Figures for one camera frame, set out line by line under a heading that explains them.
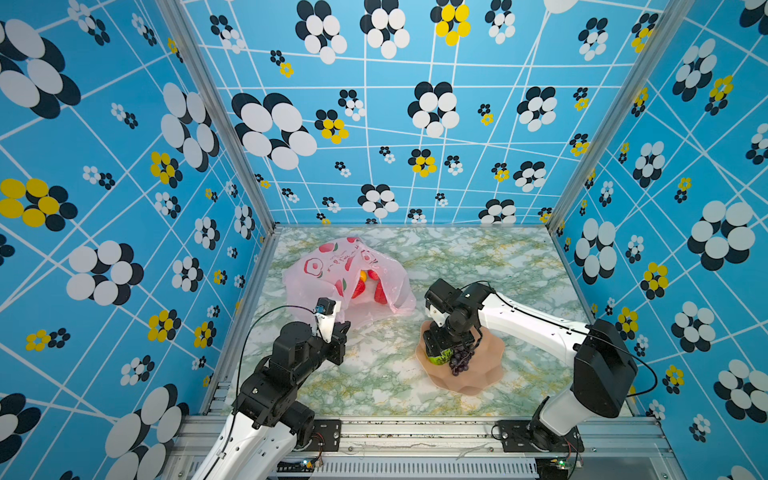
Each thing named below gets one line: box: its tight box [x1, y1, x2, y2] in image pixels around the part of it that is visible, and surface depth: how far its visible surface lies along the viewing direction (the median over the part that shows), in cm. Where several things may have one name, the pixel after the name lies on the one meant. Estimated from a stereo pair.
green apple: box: [429, 349, 454, 365], surface depth 82 cm
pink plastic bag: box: [282, 237, 416, 329], surface depth 90 cm
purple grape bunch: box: [449, 345, 475, 377], surface depth 84 cm
